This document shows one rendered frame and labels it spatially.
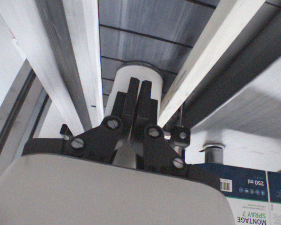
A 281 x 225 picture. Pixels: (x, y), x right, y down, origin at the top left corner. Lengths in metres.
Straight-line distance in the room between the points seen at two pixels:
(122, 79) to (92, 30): 0.05
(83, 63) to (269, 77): 0.24
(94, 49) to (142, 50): 0.05
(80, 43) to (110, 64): 0.08
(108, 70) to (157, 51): 0.06
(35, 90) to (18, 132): 0.06
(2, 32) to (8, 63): 0.08
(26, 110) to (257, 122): 0.32
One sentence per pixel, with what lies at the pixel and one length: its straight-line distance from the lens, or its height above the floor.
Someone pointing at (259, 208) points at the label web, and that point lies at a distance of 0.42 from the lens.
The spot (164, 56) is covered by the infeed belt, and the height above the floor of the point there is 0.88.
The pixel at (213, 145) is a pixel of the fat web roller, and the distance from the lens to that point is 0.39.
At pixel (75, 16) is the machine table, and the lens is 0.24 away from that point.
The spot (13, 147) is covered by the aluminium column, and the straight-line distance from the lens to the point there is 0.26.
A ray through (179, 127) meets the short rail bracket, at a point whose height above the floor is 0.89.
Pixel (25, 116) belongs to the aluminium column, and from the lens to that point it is 0.26.
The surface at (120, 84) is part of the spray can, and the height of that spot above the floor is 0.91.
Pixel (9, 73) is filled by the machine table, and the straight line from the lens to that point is 0.43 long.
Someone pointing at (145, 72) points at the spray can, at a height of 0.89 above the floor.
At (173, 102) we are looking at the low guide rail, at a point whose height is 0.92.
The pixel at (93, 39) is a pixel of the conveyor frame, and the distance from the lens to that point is 0.18.
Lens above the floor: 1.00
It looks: 25 degrees down
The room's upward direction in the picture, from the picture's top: 170 degrees counter-clockwise
